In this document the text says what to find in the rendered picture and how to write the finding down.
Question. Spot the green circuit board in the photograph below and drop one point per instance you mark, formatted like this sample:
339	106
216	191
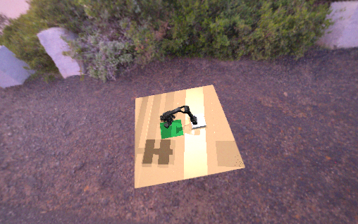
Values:
173	130

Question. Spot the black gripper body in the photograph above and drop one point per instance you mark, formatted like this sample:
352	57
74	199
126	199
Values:
169	121

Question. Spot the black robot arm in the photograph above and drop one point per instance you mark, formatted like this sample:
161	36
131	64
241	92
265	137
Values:
168	114

